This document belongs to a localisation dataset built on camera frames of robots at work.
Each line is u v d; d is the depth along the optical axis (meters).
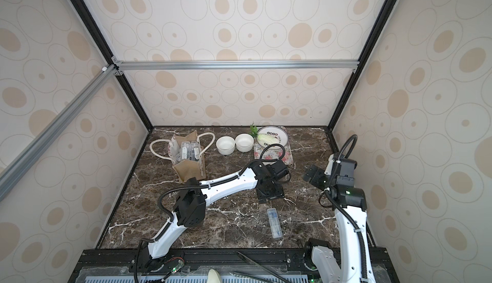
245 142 1.10
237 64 0.90
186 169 0.92
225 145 1.09
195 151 0.95
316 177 0.66
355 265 0.39
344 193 0.49
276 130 1.17
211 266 0.73
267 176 0.63
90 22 0.76
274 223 0.83
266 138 1.10
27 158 0.54
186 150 0.94
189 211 0.53
